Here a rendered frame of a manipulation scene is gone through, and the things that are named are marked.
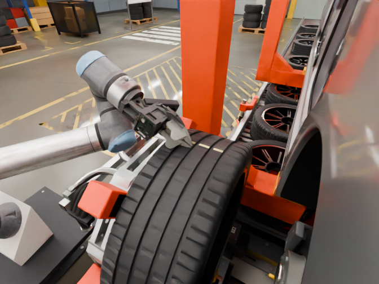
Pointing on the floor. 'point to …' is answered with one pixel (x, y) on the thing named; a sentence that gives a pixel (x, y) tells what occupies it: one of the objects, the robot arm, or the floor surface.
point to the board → (136, 3)
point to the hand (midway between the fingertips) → (189, 142)
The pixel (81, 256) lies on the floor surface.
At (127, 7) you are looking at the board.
